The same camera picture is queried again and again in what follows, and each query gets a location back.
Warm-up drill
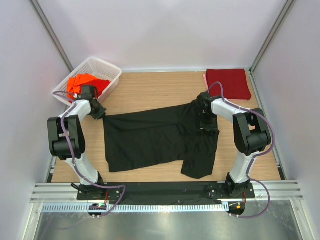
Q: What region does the black t-shirt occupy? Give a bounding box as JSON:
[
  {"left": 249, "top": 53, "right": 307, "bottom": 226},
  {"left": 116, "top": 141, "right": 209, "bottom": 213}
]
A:
[{"left": 103, "top": 100, "right": 220, "bottom": 179}]

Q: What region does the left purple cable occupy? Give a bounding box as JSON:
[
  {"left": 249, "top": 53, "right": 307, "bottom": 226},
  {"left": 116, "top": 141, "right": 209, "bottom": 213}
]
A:
[{"left": 52, "top": 91, "right": 127, "bottom": 230}]

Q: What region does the aluminium frame rail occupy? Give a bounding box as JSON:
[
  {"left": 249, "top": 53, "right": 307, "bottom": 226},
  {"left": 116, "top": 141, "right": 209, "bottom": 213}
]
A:
[{"left": 30, "top": 180, "right": 304, "bottom": 203}]

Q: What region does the folded dark red t-shirt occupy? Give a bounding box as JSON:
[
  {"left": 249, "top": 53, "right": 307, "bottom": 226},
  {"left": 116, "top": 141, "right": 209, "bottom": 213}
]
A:
[{"left": 205, "top": 68, "right": 252, "bottom": 101}]

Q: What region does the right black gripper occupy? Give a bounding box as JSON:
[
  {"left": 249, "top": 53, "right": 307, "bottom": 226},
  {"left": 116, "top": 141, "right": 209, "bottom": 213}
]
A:
[{"left": 198, "top": 112, "right": 218, "bottom": 136}]

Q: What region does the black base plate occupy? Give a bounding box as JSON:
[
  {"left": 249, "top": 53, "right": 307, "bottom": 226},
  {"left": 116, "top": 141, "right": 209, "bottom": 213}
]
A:
[{"left": 71, "top": 181, "right": 255, "bottom": 206}]

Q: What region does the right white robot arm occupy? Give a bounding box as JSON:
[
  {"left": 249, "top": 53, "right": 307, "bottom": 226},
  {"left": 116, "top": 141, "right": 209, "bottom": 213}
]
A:
[{"left": 196, "top": 92, "right": 272, "bottom": 198}]

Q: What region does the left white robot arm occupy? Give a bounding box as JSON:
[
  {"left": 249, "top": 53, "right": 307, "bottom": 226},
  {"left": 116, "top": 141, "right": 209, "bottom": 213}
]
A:
[{"left": 47, "top": 85, "right": 108, "bottom": 200}]

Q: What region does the white plastic basket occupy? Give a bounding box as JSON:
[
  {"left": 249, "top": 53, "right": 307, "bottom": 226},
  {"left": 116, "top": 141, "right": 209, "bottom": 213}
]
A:
[{"left": 53, "top": 56, "right": 123, "bottom": 104}]

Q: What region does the white slotted cable duct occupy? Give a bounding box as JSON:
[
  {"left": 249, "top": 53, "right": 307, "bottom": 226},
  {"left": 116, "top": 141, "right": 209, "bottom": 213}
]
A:
[{"left": 41, "top": 202, "right": 229, "bottom": 214}]

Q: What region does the red t-shirt in basket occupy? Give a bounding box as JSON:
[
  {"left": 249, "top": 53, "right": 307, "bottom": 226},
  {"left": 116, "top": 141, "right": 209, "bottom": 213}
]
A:
[{"left": 67, "top": 79, "right": 111, "bottom": 100}]

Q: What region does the orange t-shirt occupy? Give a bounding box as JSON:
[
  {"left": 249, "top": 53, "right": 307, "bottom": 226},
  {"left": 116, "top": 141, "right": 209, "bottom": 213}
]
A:
[{"left": 67, "top": 73, "right": 99, "bottom": 94}]

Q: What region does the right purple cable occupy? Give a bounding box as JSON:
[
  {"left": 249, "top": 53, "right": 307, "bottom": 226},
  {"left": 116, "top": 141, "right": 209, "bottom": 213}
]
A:
[{"left": 207, "top": 81, "right": 277, "bottom": 219}]

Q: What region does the purple cable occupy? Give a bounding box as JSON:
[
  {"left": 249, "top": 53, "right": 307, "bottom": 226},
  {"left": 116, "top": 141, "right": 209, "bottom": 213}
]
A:
[
  {"left": 52, "top": 91, "right": 127, "bottom": 230},
  {"left": 207, "top": 81, "right": 277, "bottom": 219}
]

